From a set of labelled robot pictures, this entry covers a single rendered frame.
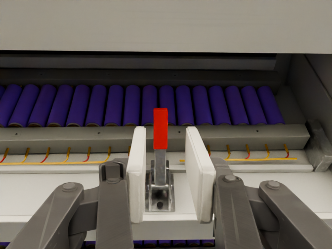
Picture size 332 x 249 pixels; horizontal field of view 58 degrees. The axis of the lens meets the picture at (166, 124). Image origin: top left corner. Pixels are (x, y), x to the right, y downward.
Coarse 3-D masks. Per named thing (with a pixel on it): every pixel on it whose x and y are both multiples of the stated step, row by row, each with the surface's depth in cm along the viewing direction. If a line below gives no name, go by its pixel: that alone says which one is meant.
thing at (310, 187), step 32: (0, 64) 37; (32, 64) 37; (64, 64) 37; (96, 64) 37; (128, 64) 37; (160, 64) 38; (192, 64) 38; (224, 64) 38; (256, 64) 38; (192, 96) 38; (288, 96) 39; (320, 96) 33; (320, 128) 31; (0, 160) 31; (32, 160) 31; (64, 160) 31; (96, 160) 31; (288, 160) 32; (320, 160) 30; (0, 192) 28; (32, 192) 28; (320, 192) 29; (0, 224) 27; (160, 224) 27; (192, 224) 28
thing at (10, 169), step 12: (0, 168) 29; (12, 168) 29; (24, 168) 29; (36, 168) 29; (48, 168) 29; (60, 168) 30; (72, 168) 30; (84, 168) 30; (96, 168) 30; (180, 168) 30; (240, 168) 30; (252, 168) 30; (264, 168) 30; (276, 168) 30; (288, 168) 30; (300, 168) 30; (312, 168) 30
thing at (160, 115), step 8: (160, 112) 25; (160, 120) 25; (160, 128) 25; (160, 136) 25; (160, 144) 26; (160, 152) 26; (160, 160) 26; (160, 168) 26; (160, 176) 27; (160, 184) 27
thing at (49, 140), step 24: (0, 144) 30; (24, 144) 30; (48, 144) 30; (72, 144) 30; (96, 144) 31; (120, 144) 31; (168, 144) 31; (216, 144) 31; (240, 144) 32; (264, 144) 32; (288, 144) 32
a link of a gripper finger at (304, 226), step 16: (272, 192) 13; (288, 192) 13; (272, 208) 12; (288, 208) 12; (304, 208) 12; (288, 224) 11; (304, 224) 11; (320, 224) 11; (272, 240) 13; (288, 240) 11; (304, 240) 10; (320, 240) 10
